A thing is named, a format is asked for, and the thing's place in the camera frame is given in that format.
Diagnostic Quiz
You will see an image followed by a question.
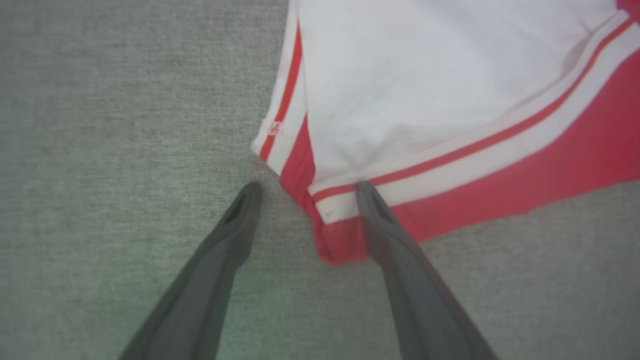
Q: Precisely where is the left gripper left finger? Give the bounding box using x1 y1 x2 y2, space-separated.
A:
117 181 264 360

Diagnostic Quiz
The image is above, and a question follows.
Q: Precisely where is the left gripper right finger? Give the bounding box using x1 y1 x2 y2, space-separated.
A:
354 180 501 360

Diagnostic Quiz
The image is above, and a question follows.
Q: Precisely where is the red and white jersey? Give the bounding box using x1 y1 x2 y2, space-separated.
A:
250 0 640 266

